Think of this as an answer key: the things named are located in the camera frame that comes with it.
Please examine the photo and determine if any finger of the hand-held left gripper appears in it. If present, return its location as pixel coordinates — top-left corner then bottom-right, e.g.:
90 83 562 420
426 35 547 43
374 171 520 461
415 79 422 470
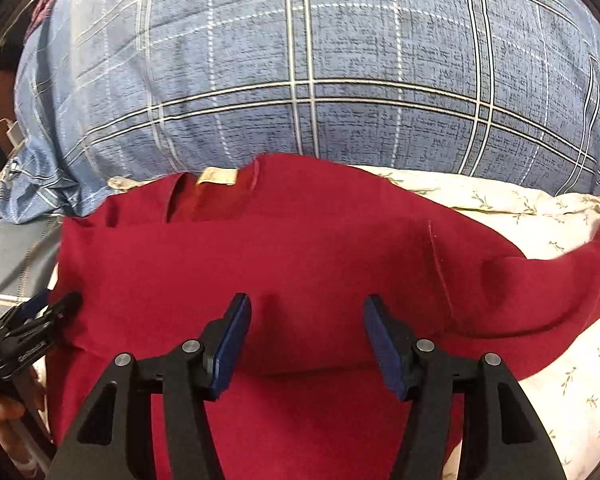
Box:
0 289 52 328
7 291 84 348

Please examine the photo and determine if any red shirt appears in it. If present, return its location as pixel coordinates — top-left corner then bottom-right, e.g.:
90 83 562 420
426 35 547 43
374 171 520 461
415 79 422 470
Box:
45 154 600 480

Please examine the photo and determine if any blue plaid pillow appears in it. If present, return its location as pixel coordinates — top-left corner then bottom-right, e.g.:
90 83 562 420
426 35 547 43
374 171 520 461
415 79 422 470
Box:
0 0 600 226

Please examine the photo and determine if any cream floral bedsheet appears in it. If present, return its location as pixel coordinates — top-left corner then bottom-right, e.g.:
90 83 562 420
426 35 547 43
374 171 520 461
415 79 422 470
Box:
30 162 600 480

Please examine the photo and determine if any dark red patterned cloth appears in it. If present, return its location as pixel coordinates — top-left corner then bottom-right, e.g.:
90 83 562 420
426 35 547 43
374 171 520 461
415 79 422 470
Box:
22 0 68 43

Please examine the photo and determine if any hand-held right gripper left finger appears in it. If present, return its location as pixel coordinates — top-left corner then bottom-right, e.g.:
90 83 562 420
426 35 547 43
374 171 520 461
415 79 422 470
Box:
45 292 253 480

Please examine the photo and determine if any grey plaid bedsheet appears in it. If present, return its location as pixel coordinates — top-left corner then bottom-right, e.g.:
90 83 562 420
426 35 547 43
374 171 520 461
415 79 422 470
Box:
0 212 63 313

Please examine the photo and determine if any person's left hand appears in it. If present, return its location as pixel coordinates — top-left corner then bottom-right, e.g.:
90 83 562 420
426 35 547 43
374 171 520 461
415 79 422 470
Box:
0 360 48 461

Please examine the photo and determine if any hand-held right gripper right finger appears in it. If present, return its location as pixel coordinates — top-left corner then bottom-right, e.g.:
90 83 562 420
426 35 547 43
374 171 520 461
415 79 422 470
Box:
364 294 568 480

